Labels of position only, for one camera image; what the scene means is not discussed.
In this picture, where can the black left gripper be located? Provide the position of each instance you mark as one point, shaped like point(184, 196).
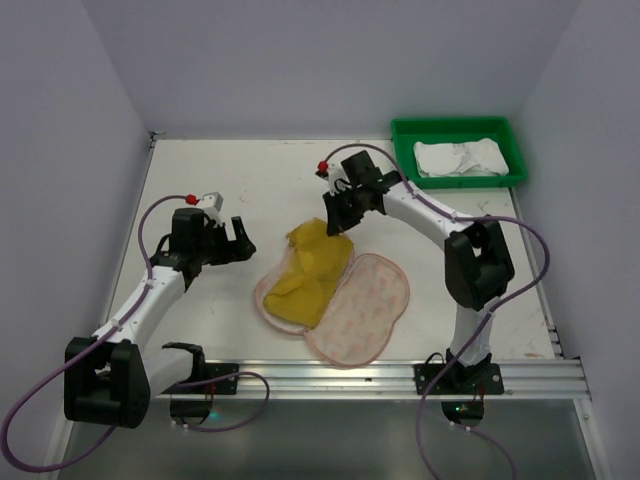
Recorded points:
point(230, 245)

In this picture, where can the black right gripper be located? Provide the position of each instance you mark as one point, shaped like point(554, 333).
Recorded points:
point(344, 208)

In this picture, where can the yellow bra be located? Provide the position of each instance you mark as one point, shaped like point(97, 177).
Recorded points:
point(314, 266)

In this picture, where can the floral mesh laundry bag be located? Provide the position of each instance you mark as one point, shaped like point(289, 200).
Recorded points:
point(370, 298)

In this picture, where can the white bra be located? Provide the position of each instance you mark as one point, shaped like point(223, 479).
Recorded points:
point(466, 159)

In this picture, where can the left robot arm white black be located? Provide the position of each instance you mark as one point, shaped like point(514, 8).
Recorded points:
point(109, 381)

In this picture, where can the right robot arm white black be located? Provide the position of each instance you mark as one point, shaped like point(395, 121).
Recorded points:
point(477, 263)

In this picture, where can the green plastic tray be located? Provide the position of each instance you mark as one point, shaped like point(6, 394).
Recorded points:
point(433, 130)

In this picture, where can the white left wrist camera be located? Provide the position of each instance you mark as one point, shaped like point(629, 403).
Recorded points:
point(211, 204)

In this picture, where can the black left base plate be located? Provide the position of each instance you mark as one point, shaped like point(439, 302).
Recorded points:
point(210, 379)

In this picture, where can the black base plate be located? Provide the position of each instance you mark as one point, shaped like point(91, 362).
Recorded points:
point(210, 379)
point(484, 378)

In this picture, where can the aluminium mounting rail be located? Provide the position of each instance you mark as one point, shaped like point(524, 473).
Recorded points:
point(393, 380)

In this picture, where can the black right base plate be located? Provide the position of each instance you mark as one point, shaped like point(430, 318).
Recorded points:
point(484, 378)

